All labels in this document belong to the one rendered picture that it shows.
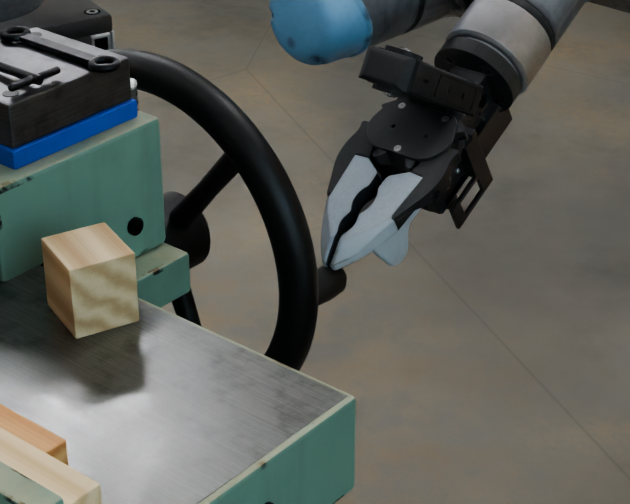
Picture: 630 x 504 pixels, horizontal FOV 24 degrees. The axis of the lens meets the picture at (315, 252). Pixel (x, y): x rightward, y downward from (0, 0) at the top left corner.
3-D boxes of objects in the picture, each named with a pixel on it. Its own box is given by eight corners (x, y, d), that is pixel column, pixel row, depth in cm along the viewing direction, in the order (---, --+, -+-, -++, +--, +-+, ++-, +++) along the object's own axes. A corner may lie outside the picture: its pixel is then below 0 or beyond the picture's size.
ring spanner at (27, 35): (128, 67, 87) (127, 59, 87) (104, 76, 86) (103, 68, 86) (17, 29, 93) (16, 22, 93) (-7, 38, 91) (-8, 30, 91)
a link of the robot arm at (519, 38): (540, 7, 111) (452, -15, 115) (510, 50, 109) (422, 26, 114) (559, 73, 117) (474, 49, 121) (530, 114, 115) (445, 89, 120)
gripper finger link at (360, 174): (347, 301, 110) (412, 209, 113) (322, 256, 105) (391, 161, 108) (315, 287, 111) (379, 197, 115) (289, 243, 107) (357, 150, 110)
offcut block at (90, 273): (47, 305, 83) (40, 237, 80) (109, 288, 84) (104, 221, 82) (75, 340, 79) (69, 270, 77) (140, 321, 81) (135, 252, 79)
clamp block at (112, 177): (172, 244, 95) (166, 117, 91) (13, 329, 86) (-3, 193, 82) (22, 180, 103) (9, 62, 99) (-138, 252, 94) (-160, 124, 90)
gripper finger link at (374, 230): (381, 315, 108) (445, 221, 111) (358, 270, 103) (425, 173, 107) (348, 301, 110) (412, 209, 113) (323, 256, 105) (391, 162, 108)
